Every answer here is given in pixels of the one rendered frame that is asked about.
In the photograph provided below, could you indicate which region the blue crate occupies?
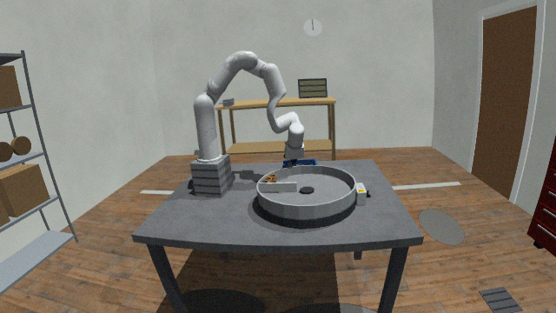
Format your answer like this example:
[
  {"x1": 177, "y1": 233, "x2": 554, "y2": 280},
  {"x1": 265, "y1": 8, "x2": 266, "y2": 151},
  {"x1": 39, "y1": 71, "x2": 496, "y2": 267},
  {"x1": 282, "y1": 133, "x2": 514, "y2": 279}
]
[{"x1": 282, "y1": 159, "x2": 317, "y2": 168}]

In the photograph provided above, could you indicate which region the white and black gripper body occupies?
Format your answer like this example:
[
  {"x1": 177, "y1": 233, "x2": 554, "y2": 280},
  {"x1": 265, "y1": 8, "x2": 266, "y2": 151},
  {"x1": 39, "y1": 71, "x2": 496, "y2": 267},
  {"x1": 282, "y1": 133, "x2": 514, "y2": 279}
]
[{"x1": 284, "y1": 144, "x2": 304, "y2": 160}]

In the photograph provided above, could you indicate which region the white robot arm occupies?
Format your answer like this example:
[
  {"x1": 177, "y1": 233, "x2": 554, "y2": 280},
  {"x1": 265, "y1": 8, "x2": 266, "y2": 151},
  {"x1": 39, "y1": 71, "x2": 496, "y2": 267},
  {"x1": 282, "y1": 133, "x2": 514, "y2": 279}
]
[{"x1": 194, "y1": 51, "x2": 304, "y2": 163}]

